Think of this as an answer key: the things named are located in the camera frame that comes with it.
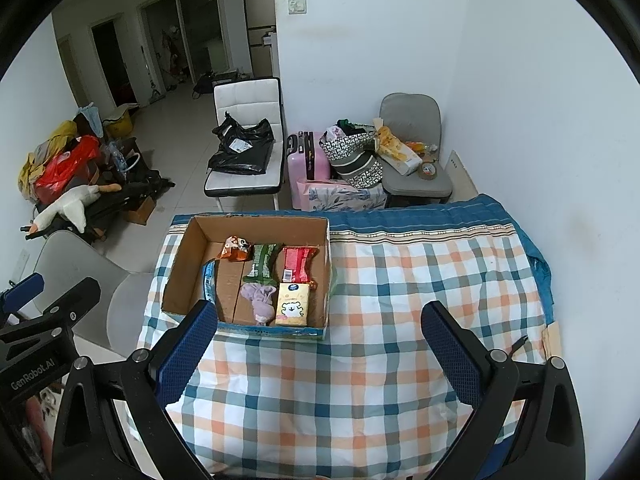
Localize orange cartoon snack packet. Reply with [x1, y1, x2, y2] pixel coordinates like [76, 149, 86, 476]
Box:
[221, 236, 253, 262]

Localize cardboard pieces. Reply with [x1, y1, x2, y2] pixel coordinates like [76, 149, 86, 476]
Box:
[542, 321, 562, 361]

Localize red snack packet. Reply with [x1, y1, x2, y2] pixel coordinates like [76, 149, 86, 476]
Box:
[280, 246, 320, 291]

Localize blue bed sheet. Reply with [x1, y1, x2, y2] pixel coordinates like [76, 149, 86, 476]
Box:
[515, 220, 556, 326]

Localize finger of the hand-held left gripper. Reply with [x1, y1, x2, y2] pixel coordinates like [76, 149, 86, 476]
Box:
[0, 277, 102, 356]
[0, 272, 45, 317]

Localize glass sliding door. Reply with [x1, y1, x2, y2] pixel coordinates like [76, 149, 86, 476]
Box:
[137, 0, 236, 106]

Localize grey cushioned chair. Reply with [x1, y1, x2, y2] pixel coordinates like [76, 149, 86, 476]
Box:
[378, 92, 454, 206]

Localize pink suitcase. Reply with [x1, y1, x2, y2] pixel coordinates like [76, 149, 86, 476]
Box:
[286, 131, 331, 211]

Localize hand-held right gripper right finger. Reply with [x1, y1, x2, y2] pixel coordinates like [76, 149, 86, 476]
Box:
[421, 301, 587, 480]

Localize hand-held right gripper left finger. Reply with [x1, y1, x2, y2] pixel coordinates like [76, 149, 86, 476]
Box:
[50, 299, 219, 480]

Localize white chair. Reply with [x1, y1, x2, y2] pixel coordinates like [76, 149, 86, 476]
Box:
[204, 77, 283, 211]

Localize yellow bin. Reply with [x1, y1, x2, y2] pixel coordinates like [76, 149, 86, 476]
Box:
[102, 105, 141, 138]

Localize yellow tissue pack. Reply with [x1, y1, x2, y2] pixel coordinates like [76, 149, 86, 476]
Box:
[274, 282, 311, 327]

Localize small cardboard box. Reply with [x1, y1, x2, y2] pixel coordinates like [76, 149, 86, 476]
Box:
[122, 195, 157, 225]

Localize pink floral package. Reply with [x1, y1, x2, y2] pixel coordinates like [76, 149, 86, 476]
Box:
[296, 178, 388, 212]

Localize white and yellow package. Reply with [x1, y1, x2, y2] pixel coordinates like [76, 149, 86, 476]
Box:
[375, 127, 423, 177]

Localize white goose plush toy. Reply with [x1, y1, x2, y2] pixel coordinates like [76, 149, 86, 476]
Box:
[27, 184, 123, 238]

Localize black plastic bag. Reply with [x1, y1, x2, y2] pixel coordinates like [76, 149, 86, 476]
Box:
[207, 111, 276, 175]

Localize white perforated panel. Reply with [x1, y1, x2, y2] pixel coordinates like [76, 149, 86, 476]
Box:
[445, 150, 478, 201]

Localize light blue cloth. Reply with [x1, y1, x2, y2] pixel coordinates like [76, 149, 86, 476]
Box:
[77, 102, 103, 136]

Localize patterned tote bag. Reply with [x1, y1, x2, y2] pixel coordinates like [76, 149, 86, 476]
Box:
[320, 120, 385, 188]

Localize blue packet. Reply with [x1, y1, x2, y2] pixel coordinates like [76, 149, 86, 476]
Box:
[201, 258, 219, 306]

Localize yellow cloth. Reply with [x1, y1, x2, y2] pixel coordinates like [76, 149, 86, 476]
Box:
[19, 120, 78, 196]

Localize green snack packet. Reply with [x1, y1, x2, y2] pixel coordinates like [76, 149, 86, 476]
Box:
[242, 242, 283, 283]

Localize plaid blanket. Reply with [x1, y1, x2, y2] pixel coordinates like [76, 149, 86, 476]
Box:
[127, 194, 561, 480]

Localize red plastic bag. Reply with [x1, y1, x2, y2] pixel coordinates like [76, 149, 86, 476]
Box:
[34, 135, 101, 204]

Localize black floor bag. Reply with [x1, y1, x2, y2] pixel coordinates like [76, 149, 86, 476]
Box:
[191, 71, 251, 100]

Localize grey plastic chair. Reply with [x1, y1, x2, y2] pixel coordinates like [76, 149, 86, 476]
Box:
[35, 230, 156, 351]

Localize purple socks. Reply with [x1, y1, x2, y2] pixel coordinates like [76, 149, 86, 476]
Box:
[239, 282, 278, 325]

